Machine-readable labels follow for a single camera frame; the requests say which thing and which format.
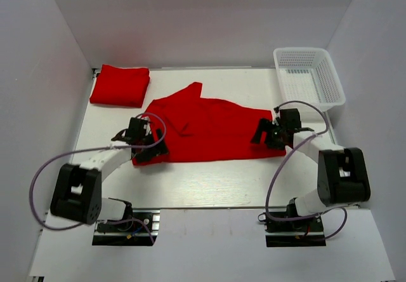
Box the red t-shirt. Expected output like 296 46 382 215
89 64 150 108
147 82 286 165

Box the white plastic basket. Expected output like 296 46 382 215
273 47 346 112

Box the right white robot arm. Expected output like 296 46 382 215
251 107 371 231

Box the folded red t-shirt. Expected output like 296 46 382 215
89 64 150 108

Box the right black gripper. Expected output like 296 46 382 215
251 118 287 151

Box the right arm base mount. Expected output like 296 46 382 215
258 212 326 248

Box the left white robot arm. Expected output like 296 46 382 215
50 113 169 231

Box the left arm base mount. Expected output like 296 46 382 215
92 209 160 247

